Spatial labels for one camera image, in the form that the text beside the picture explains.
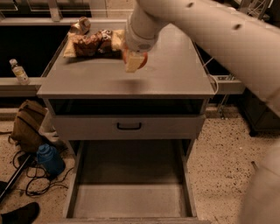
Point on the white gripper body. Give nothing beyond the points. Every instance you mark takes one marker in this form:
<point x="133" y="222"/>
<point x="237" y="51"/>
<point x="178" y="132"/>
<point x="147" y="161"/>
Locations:
<point x="139" y="41"/>

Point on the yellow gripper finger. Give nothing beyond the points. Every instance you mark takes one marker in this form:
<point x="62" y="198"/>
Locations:
<point x="133" y="61"/>

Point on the red apple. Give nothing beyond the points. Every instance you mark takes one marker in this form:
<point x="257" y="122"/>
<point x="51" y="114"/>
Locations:
<point x="144" y="53"/>

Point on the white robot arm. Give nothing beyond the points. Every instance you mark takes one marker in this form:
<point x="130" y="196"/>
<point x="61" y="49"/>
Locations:
<point x="248" y="48"/>

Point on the grey drawer cabinet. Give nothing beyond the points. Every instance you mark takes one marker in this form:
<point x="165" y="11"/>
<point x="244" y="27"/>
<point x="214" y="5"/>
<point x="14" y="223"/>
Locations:
<point x="172" y="83"/>

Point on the closed grey top drawer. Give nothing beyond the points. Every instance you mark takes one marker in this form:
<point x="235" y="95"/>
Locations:
<point x="103" y="127"/>

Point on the open grey middle drawer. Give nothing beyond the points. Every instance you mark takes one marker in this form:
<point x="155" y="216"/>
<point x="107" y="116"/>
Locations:
<point x="130" y="181"/>

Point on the brown chip bag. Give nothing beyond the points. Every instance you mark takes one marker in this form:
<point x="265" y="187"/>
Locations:
<point x="102" y="43"/>

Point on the tipped metal can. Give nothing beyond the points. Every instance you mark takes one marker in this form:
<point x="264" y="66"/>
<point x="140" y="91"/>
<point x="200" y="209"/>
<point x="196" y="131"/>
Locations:
<point x="81" y="27"/>

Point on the clear plastic water bottle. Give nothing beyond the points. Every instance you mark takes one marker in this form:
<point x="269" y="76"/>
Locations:
<point x="19" y="72"/>

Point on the brown backpack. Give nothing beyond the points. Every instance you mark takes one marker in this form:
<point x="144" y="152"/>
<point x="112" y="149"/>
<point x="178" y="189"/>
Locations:
<point x="26" y="127"/>

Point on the blue water jug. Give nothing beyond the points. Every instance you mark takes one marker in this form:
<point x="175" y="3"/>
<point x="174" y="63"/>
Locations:
<point x="49" y="157"/>

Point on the dark cabinet at right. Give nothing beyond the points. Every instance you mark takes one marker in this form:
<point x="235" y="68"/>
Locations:
<point x="259" y="117"/>

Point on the black shoe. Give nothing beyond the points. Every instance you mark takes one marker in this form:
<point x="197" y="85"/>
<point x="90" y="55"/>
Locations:
<point x="24" y="215"/>

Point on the black drawer handle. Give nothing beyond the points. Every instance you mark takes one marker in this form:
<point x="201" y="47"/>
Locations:
<point x="129" y="126"/>

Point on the grey ledge rail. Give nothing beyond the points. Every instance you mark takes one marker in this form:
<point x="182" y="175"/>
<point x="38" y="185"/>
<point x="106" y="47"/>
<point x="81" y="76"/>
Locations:
<point x="10" y="87"/>

